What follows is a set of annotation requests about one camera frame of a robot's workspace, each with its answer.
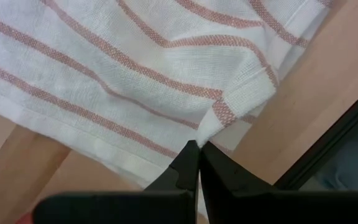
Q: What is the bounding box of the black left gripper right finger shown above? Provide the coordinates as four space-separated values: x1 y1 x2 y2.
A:
201 142 279 192

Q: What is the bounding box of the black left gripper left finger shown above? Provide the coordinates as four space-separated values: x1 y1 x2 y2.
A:
144 139 201 191

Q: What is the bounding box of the white pink-striped towel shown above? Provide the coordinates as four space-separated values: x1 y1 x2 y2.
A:
0 0 335 217

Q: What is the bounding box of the black aluminium table frame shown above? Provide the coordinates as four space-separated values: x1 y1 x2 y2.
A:
273 80 358 191

